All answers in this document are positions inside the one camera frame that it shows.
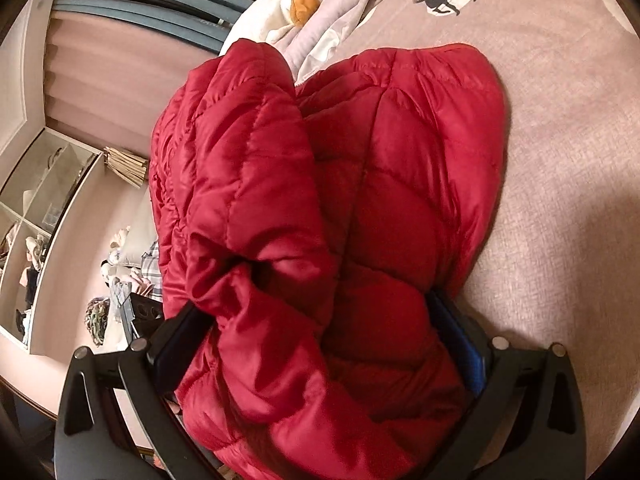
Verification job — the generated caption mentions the blue curtain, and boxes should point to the blue curtain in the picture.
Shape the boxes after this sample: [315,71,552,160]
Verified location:
[53,0,254,54]

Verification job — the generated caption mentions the plaid shirt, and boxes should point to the plaid shirt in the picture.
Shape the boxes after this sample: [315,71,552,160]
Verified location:
[140,240,163,302]

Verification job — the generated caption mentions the white goose plush toy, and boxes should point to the white goose plush toy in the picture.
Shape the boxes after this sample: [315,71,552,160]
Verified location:
[219,0,322,55]

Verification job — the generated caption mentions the small plush toys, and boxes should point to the small plush toys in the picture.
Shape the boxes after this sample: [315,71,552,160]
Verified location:
[100,226,130,287]

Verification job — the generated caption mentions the pink curtain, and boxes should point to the pink curtain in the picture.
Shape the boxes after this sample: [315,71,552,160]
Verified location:
[41,0,327,162]

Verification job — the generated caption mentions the polka dot bed sheet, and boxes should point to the polka dot bed sheet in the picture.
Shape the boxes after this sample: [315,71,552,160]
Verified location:
[320,0,639,479]

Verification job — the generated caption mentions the lilac duvet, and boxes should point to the lilac duvet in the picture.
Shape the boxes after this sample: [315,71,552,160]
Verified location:
[276,0,383,84]

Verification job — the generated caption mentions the pink clothes pile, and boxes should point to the pink clothes pile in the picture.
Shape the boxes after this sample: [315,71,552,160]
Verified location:
[125,269,154,297]

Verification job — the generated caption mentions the striped hanging cloth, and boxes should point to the striped hanging cloth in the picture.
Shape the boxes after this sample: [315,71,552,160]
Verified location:
[103,146,149,188]

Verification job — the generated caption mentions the white wall shelf unit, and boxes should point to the white wall shelf unit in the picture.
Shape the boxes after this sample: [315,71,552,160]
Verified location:
[1,128,103,351]

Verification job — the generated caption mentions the red puffer jacket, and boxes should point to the red puffer jacket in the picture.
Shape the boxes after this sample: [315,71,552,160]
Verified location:
[149,39,506,479]

